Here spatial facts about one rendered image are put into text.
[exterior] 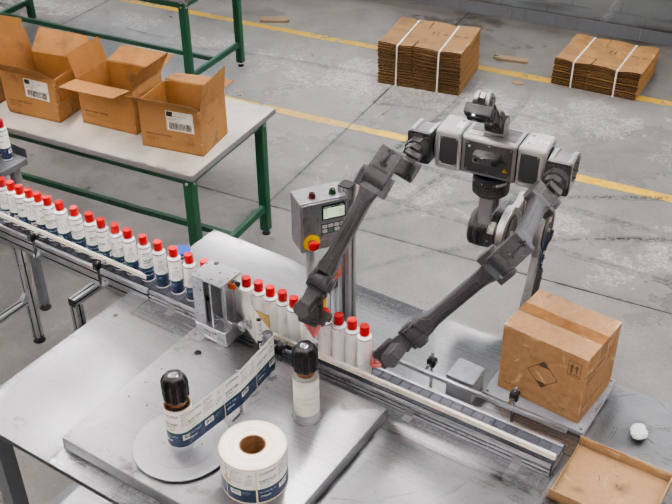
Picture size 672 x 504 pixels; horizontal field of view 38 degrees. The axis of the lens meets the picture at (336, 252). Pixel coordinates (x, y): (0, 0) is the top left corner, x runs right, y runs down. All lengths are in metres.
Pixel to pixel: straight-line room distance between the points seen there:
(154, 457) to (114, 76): 2.75
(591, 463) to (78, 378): 1.74
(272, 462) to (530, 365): 0.92
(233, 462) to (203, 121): 2.28
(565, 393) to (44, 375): 1.77
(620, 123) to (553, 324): 3.91
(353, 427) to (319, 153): 3.49
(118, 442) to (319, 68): 4.87
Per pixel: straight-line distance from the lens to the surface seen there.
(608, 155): 6.59
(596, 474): 3.18
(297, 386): 3.06
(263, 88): 7.31
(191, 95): 5.03
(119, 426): 3.24
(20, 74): 5.33
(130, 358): 3.56
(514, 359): 3.27
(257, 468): 2.85
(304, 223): 3.13
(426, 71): 7.21
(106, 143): 5.04
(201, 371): 3.39
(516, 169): 3.40
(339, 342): 3.30
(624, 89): 7.35
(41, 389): 3.52
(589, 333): 3.22
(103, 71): 5.35
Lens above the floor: 3.12
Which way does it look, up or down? 35 degrees down
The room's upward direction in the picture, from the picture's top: 1 degrees counter-clockwise
